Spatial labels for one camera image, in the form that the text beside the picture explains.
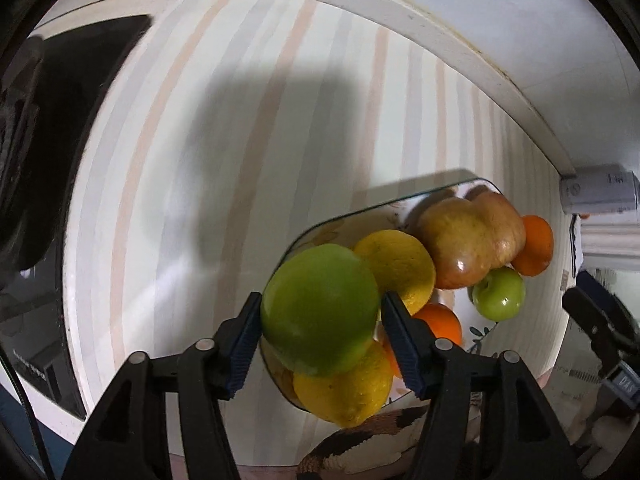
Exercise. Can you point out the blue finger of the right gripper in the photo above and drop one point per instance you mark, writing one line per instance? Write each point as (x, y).
(595, 290)

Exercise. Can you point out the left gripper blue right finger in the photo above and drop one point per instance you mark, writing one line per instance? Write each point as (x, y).
(397, 323)

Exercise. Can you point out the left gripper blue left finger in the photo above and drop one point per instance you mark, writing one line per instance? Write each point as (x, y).
(238, 340)

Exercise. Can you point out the orange tangerine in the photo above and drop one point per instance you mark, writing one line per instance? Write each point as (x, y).
(538, 251)
(442, 322)

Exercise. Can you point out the yellow lemon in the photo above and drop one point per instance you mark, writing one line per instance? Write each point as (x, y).
(348, 399)
(399, 263)

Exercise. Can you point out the green apple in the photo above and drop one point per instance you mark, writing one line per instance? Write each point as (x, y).
(320, 309)
(499, 295)

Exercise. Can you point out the brown red apple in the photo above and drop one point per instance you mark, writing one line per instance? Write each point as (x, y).
(458, 241)
(505, 224)

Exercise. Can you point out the white spray can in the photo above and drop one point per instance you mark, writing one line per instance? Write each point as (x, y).
(600, 190)

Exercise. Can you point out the oval floral ceramic plate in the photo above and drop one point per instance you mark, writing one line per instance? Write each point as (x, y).
(402, 215)

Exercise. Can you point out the striped cat table mat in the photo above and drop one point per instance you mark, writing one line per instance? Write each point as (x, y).
(233, 127)

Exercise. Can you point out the black gas stove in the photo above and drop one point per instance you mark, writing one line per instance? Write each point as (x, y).
(50, 95)

